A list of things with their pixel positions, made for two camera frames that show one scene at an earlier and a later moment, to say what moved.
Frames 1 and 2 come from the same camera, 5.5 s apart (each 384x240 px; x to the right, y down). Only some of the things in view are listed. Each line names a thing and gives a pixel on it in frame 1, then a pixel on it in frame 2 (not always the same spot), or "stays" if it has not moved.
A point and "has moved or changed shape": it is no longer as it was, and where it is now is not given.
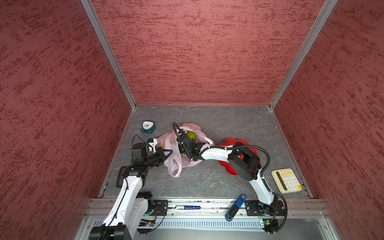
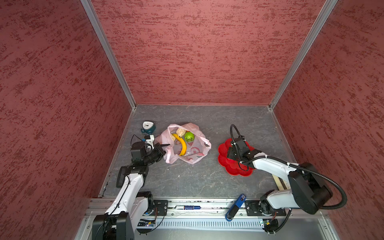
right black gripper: (179, 145) → (230, 153)
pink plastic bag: (170, 140) has moved or changed shape
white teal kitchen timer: (148, 127) stays
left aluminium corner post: (99, 28) stays
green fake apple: (192, 135) stays
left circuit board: (147, 222) stays
